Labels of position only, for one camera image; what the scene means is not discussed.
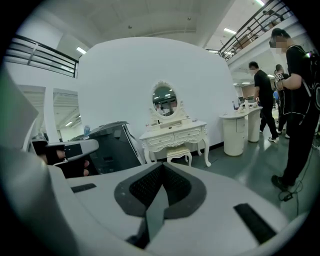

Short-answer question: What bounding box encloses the cream brocade stool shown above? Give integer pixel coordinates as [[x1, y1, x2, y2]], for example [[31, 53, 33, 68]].
[[166, 144, 193, 167]]

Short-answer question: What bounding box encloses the black cable with adapter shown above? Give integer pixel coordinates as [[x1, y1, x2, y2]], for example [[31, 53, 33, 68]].
[[279, 174, 305, 216]]

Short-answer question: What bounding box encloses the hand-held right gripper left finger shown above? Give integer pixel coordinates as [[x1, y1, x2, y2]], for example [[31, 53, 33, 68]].
[[49, 161, 165, 256]]

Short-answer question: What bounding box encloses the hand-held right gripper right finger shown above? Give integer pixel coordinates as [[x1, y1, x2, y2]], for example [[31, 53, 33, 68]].
[[149, 161, 295, 256]]

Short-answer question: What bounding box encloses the white ornate vanity table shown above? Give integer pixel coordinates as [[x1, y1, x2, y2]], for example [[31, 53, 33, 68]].
[[139, 79, 212, 168]]

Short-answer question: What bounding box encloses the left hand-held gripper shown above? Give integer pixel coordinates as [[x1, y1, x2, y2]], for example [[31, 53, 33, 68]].
[[31, 138, 100, 179]]

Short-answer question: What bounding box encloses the grey plastic bin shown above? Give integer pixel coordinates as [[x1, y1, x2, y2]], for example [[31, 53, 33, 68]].
[[71, 121, 147, 176]]

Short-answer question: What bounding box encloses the black balcony railing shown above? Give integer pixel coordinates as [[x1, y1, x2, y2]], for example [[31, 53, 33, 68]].
[[218, 0, 295, 62], [4, 34, 79, 78]]

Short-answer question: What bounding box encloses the group of small cosmetics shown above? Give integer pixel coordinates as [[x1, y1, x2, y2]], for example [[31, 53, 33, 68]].
[[232, 97, 260, 113]]

